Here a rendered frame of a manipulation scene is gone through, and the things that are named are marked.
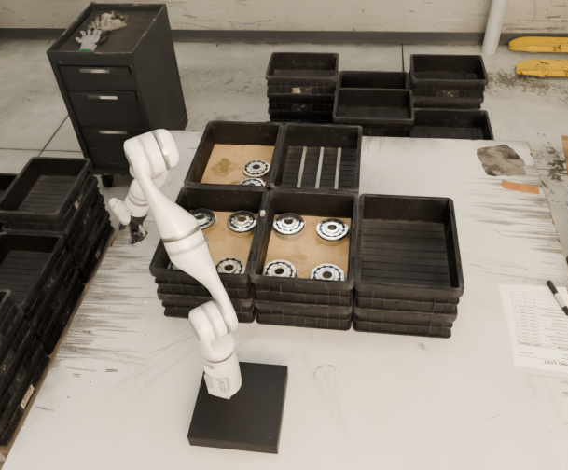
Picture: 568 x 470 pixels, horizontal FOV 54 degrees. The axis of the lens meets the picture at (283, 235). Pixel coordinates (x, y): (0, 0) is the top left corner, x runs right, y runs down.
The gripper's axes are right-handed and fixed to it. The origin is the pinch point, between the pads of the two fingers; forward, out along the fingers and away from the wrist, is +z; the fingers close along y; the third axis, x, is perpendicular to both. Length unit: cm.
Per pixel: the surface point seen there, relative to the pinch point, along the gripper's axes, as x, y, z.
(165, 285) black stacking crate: 1.2, -22.7, -3.3
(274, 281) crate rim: -16, -43, -25
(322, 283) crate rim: -24, -52, -31
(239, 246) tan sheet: -26.3, -22.8, -8.0
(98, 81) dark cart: -64, 116, 54
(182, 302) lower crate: -3.0, -28.2, 1.6
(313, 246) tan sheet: -42, -38, -19
